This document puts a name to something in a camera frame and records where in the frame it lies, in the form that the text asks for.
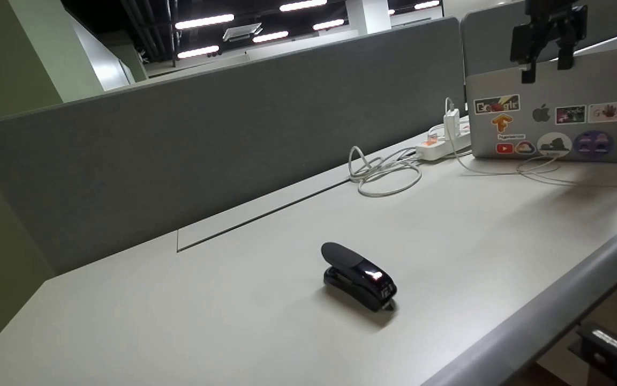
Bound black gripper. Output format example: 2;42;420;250
511;0;590;86

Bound grey laptop with stickers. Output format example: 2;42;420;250
466;42;617;166

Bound white laptop charger adapter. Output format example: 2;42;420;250
441;97;466;147

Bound short grey desk partition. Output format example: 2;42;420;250
460;0;617;80

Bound white power strip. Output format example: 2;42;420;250
416;117;473;163

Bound ceiling light strip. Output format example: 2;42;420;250
174;12;239;33
176;44;222;63
251;28;291;46
311;17;347;33
278;0;330;16

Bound black stapler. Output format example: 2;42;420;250
320;240;399;313

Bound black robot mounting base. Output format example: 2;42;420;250
572;324;617;386

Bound long grey desk partition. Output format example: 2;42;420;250
0;16;468;276

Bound white power strip cable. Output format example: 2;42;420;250
346;143;427;200

